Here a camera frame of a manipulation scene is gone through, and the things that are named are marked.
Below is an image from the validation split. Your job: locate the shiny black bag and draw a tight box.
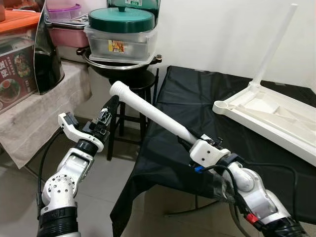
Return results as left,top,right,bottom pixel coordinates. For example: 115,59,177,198
33,0,65,95

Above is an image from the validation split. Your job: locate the purple lidded clear container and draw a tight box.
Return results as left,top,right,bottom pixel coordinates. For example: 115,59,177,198
46,2,82,23

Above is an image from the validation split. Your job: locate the beige cloth covered table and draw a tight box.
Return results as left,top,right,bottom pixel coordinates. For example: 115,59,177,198
0,59,92,169

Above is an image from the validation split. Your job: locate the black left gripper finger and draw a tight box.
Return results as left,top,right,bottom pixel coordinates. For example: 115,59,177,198
101,94,120,130

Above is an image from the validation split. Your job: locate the white plastic table leg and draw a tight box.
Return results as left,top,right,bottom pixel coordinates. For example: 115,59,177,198
109,80,199,145
251,4,300,90

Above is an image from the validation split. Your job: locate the black round wok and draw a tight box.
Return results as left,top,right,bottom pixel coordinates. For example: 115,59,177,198
81,49,163,80

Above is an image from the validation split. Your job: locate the white plastic children table top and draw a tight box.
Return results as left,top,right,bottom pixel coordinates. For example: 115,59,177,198
212,81,316,166

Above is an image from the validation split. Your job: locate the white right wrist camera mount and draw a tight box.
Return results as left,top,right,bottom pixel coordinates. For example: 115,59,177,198
190,140,231,167

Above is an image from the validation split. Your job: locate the green round pot lid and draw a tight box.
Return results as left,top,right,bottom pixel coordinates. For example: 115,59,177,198
89,6,157,33

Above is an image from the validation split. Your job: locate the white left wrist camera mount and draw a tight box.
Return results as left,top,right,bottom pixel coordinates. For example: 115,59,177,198
58,112,105,153

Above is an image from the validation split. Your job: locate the pink plastic basin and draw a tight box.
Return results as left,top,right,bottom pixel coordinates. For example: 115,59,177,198
49,27,90,49

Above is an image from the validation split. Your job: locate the black round stool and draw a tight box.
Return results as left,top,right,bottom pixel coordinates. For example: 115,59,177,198
106,69,160,161

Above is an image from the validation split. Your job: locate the purple picture box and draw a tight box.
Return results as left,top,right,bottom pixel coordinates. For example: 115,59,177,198
106,0,161,14

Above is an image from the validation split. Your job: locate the clear plastic storage container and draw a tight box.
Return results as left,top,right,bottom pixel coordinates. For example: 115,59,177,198
84,25,159,64

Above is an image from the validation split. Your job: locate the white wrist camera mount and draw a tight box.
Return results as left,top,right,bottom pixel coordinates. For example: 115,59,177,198
190,140,231,167
58,112,105,153

